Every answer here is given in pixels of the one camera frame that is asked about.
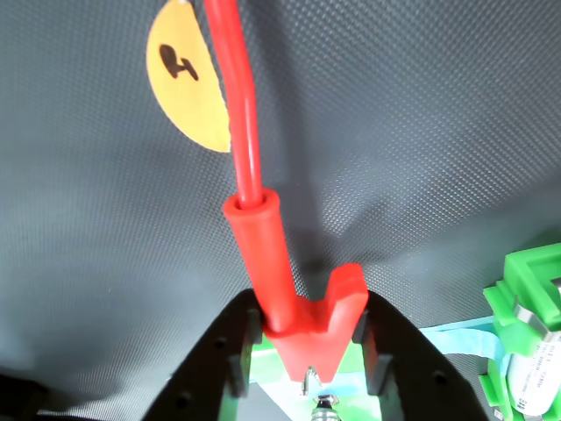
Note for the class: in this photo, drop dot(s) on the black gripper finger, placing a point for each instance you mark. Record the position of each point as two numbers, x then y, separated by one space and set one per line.
206 373
421 381

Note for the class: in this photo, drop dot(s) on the white AA battery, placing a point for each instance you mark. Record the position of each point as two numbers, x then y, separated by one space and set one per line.
530 373

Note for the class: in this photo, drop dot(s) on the red alligator clip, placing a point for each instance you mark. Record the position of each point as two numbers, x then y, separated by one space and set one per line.
280 263

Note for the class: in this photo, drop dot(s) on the green bulb holder block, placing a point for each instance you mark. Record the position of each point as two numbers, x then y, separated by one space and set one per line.
350 357

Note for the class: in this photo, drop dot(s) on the green battery holder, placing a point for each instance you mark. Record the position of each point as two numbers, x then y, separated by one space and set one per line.
521 267

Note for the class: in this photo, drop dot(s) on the dark grey work mat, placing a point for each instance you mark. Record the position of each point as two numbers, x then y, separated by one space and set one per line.
394 131

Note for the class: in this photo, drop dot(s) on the orange semicircle paper sticker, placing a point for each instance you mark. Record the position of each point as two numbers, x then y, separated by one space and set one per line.
188 101

